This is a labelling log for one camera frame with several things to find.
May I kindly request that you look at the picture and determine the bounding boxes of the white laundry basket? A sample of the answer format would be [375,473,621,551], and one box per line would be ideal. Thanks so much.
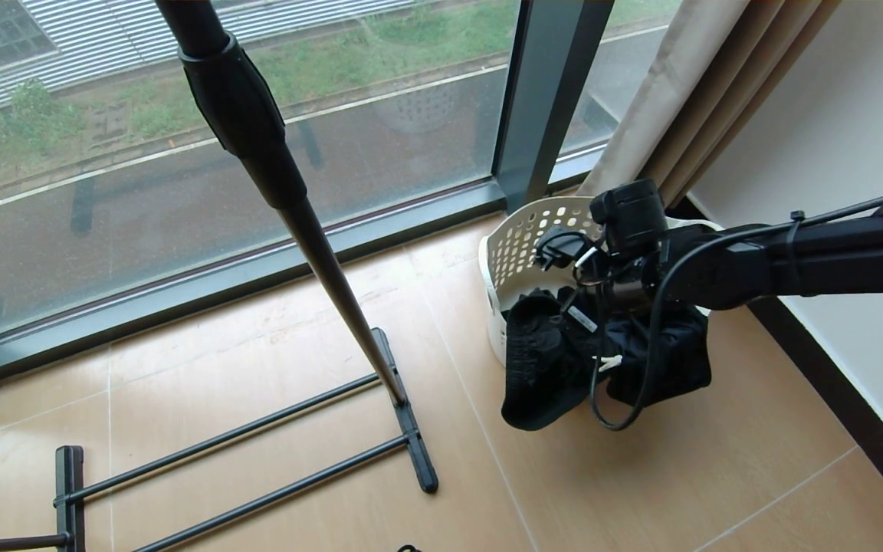
[478,196,726,367]

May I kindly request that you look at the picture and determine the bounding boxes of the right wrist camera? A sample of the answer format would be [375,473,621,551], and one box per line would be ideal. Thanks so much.
[532,225,597,271]

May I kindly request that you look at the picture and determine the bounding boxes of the black shorts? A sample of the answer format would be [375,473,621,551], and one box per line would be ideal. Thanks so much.
[501,288,612,432]

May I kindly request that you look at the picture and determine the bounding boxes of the beige curtain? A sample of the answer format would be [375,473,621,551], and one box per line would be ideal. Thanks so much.
[578,0,841,209]

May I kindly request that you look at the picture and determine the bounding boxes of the black cable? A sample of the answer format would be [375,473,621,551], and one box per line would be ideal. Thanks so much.
[589,182,883,432]

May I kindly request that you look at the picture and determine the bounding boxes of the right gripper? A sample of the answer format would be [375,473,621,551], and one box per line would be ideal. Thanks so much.
[563,264,646,340]

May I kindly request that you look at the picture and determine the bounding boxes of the window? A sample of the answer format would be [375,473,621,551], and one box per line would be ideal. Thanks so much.
[0,0,684,422]

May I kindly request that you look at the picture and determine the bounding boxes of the black garment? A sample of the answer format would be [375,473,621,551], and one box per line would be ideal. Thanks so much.
[602,303,713,407]

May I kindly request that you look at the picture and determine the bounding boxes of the black clothes rack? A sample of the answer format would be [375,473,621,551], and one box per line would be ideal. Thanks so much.
[0,0,439,552]

